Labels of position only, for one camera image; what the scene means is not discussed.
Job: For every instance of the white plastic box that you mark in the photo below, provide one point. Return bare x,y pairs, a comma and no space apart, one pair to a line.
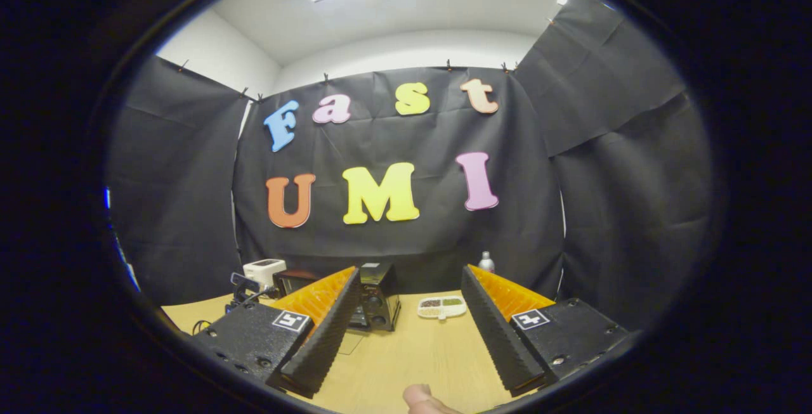
263,271

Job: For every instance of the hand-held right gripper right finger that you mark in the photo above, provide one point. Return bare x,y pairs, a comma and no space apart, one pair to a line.
495,338

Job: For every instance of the white divided snack tray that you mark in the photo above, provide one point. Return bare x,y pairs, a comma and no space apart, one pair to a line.
442,306

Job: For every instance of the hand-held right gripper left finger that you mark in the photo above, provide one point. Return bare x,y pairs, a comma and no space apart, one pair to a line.
320,344

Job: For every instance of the small black device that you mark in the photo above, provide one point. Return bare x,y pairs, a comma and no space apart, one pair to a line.
246,284

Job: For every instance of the patterned metal bottle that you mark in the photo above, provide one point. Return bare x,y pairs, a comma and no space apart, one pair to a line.
486,263

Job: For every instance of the black backdrop cloth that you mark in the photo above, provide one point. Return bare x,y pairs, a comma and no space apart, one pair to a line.
177,211

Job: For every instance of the black electric oven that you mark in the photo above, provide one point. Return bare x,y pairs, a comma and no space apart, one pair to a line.
380,300

